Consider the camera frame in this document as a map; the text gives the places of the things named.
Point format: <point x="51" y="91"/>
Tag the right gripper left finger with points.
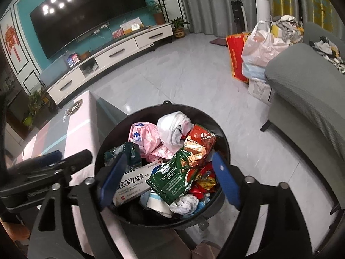
<point x="112" y="179"/>

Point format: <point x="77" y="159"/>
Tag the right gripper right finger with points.
<point x="226" y="180"/>

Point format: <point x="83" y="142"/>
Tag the white medicine box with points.
<point x="133" y="183"/>

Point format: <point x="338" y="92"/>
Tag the dark green foil bag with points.
<point x="130" y="150"/>

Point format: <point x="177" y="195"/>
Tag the white paper cup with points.
<point x="151" y="200"/>

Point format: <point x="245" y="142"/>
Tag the green red wafer snack bag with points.
<point x="175" y="177"/>

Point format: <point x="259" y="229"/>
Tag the crumpled white tissue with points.
<point x="184" y="205"/>

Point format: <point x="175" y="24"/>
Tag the checked table cloth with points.
<point x="83" y="124"/>

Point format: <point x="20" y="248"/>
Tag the large left potted plant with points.
<point x="40" y="109"/>

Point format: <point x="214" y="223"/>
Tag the white TV cabinet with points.
<point x="121" y="49"/>

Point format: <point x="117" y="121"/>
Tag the white cardboard box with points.
<point x="261" y="90"/>

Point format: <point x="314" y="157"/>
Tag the grey sofa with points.
<point x="308" y="104"/>

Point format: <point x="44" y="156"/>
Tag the small red blue box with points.
<point x="72" y="60"/>

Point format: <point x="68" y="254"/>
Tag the red Chinese knot decoration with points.
<point x="12" y="41"/>

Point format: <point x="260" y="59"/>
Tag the white pink plastic bag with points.
<point x="259" y="49"/>

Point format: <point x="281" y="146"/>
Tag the red orange shopping bag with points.
<point x="235" y="44"/>

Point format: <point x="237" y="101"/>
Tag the pile of clothes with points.
<point x="287" y="28"/>

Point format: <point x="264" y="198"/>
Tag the potted plant in corner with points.
<point x="178" y="25"/>

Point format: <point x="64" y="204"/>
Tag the black tower appliance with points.
<point x="239" y="16"/>

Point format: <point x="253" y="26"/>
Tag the white paper roll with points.
<point x="263" y="10"/>

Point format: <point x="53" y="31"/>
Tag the grey curtain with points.
<point x="215" y="17"/>

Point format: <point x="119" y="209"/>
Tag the black television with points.
<point x="59" y="22"/>

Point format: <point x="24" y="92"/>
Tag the potted plant by cabinet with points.
<point x="157" y="10"/>

